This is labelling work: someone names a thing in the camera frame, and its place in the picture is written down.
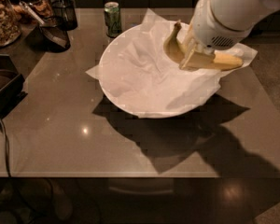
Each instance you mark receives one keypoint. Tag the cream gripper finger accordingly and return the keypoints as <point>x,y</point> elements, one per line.
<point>196,57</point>
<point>189,41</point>

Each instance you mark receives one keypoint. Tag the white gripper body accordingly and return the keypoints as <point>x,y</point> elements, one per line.
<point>214,28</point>

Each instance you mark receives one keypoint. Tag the yellow banana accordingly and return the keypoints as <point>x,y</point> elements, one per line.
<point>173,49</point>

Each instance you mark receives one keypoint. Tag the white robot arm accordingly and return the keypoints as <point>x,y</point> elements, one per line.
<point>242,14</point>

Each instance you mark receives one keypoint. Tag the white paper liner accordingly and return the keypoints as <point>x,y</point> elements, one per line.
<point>152,75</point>

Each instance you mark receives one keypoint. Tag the green soda can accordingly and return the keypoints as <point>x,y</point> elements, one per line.
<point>112,19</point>

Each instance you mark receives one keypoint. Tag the black mesh cup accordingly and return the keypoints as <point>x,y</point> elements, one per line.
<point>65,11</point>

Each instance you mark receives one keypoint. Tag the glass jar of snacks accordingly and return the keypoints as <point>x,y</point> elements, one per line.
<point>42,8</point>

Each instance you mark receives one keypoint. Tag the glass jar of nuts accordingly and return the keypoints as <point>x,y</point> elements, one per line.
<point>10,29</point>

